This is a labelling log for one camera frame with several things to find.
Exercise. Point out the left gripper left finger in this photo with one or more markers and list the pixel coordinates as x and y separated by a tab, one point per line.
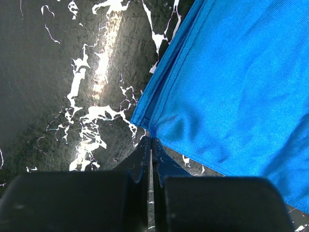
92	201

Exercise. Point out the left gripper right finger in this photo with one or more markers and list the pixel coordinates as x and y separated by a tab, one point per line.
186	203

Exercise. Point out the blue cloth napkin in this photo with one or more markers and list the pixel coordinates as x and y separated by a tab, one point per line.
232	92

